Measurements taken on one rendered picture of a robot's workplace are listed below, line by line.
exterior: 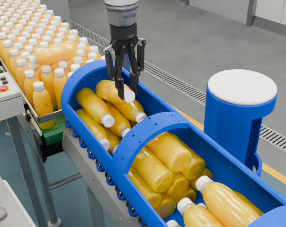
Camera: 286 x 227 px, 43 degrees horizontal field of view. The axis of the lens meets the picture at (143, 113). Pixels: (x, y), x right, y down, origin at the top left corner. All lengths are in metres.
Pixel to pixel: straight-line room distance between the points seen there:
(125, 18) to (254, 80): 0.79
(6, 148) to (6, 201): 2.01
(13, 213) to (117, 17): 0.57
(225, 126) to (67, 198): 1.34
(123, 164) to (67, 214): 1.49
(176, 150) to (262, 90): 0.68
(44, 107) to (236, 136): 0.79
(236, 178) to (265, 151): 1.85
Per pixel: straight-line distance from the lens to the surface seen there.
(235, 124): 1.49
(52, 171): 2.71
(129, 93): 1.11
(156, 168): 0.95
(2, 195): 1.08
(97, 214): 1.73
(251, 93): 1.50
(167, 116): 0.99
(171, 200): 1.03
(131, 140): 0.95
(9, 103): 1.48
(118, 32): 0.99
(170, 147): 0.95
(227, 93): 1.48
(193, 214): 0.86
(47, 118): 1.52
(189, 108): 3.24
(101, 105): 1.21
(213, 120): 1.53
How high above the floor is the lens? 1.80
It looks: 35 degrees down
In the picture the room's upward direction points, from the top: 2 degrees counter-clockwise
